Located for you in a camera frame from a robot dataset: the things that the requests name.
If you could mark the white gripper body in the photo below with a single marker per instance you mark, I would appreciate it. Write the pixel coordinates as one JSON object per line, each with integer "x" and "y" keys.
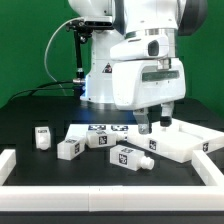
{"x": 144, "y": 75}

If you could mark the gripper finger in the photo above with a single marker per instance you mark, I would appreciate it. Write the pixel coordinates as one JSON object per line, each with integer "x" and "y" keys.
{"x": 141, "y": 117}
{"x": 166, "y": 114}

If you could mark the white square tabletop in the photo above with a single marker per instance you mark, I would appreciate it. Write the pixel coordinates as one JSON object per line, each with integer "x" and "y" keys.
{"x": 178, "y": 141}

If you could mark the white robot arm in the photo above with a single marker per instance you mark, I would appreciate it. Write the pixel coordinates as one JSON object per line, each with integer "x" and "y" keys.
{"x": 132, "y": 18}

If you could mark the white marker sheet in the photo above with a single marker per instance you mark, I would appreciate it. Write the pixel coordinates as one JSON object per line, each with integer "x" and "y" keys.
{"x": 121, "y": 130}

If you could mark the white U-shaped fence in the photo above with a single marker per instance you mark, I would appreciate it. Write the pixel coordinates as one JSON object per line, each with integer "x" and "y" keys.
{"x": 208, "y": 197}

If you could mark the black camera on stand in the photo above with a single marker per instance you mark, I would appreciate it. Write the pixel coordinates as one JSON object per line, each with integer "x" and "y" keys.
{"x": 83, "y": 28}

